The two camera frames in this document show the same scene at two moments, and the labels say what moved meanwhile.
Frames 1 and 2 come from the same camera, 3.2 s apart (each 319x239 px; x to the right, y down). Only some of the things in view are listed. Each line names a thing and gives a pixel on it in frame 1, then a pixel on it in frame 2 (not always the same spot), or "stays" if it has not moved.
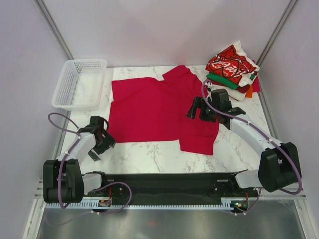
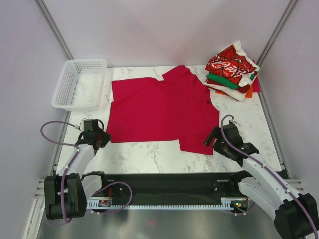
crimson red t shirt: [152, 110] stays
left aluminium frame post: [51, 21] stays
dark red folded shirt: [242, 90] stays
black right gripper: [200, 102] -> [216, 133]
